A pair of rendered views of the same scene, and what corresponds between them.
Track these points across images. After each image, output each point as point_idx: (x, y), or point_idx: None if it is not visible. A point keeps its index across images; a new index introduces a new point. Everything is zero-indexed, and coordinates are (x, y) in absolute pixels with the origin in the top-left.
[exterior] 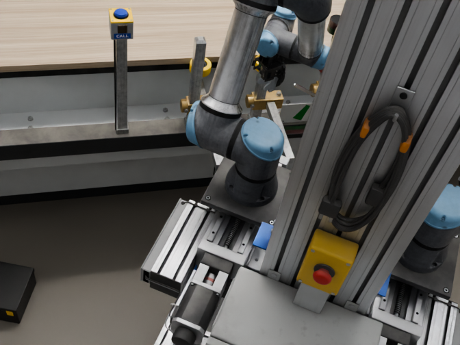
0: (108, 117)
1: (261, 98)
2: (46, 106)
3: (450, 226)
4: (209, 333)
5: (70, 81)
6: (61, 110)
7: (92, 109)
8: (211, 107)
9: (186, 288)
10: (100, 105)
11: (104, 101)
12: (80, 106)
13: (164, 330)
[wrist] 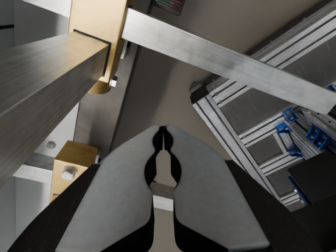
0: (34, 198)
1: (105, 59)
2: (10, 244)
3: None
4: (253, 128)
5: None
6: (16, 228)
7: (18, 206)
8: None
9: (211, 125)
10: (12, 202)
11: (7, 205)
12: (12, 218)
13: (230, 152)
